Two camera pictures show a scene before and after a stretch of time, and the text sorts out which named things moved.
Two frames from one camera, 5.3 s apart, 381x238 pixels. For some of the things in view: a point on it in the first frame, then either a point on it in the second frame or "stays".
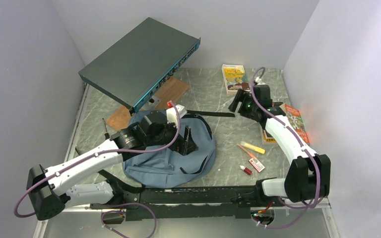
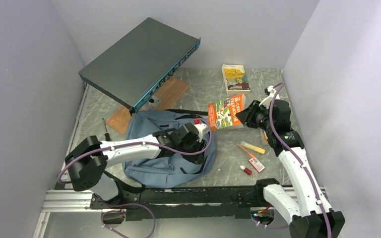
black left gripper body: x=180 y=145 → x=197 y=146
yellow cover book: x=235 y=78 stays
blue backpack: x=165 y=167 stays
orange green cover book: x=294 y=118 → x=222 y=113
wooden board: x=169 y=92 stays
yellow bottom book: x=266 y=140 stays
